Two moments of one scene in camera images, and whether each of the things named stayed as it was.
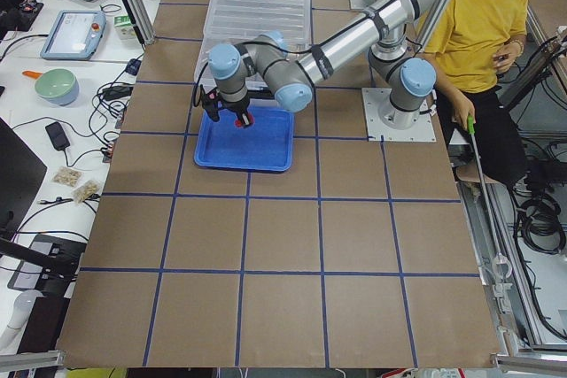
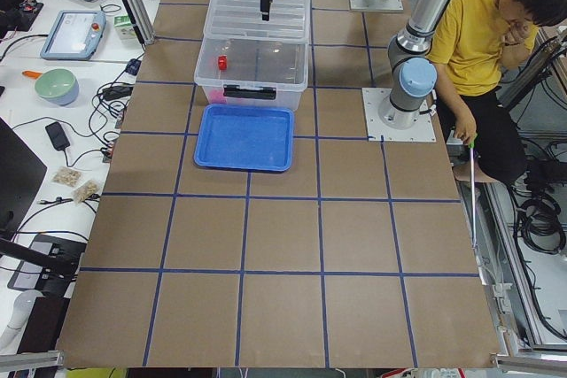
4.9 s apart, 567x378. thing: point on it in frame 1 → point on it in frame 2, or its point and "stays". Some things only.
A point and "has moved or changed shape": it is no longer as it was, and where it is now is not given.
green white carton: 124,27 stays
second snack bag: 86,190 stays
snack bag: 67,176 stays
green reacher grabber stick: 501,261 → 472,142
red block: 251,119 has moved or changed shape
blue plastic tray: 265,145 stays
